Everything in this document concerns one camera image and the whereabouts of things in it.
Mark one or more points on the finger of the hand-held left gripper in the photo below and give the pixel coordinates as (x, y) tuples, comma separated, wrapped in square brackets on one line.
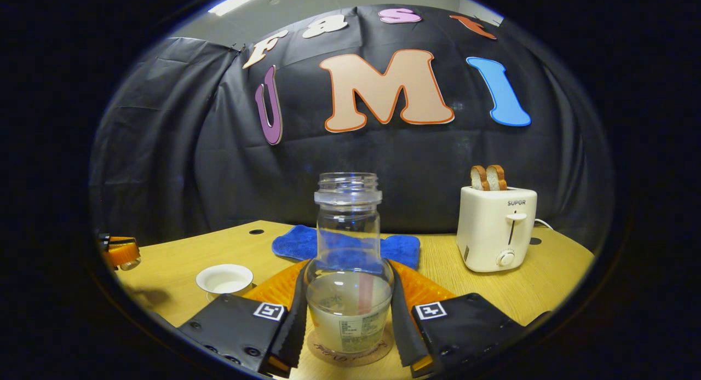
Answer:
[(123, 248)]

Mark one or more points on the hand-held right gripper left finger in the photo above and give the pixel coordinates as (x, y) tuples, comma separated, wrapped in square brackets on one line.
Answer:
[(294, 325)]

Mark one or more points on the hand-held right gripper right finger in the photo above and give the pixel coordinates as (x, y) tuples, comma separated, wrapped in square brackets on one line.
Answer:
[(408, 325)]

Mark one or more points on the beige teacup lid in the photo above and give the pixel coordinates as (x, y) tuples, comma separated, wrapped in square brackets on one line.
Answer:
[(130, 264)]

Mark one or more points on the clear glass water bottle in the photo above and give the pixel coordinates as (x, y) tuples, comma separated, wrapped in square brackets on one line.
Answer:
[(348, 303)]

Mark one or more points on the round cork coaster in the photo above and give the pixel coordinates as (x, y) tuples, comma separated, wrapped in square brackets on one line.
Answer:
[(350, 359)]

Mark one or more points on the beige ceramic teacup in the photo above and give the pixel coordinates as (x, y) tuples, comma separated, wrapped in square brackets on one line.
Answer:
[(224, 278)]

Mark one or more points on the blue towel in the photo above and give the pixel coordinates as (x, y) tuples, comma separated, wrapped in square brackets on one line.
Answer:
[(293, 243)]

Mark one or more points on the beige ceramic saucer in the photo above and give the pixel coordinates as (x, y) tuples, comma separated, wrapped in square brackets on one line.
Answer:
[(211, 296)]

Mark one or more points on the black backdrop cloth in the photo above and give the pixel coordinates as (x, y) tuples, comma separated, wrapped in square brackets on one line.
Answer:
[(191, 150)]

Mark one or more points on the white toaster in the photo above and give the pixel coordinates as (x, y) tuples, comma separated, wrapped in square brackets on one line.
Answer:
[(493, 232)]

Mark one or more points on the toast slice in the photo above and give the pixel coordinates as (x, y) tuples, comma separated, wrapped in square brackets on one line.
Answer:
[(497, 177), (479, 178)]

